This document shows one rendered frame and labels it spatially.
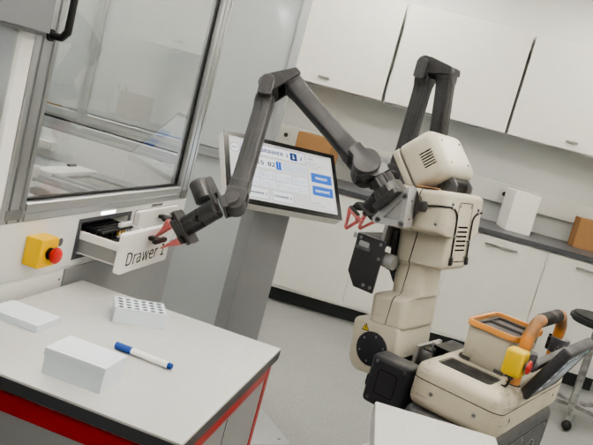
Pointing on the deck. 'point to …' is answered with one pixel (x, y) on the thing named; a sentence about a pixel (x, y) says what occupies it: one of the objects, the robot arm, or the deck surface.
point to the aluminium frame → (19, 212)
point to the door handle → (65, 25)
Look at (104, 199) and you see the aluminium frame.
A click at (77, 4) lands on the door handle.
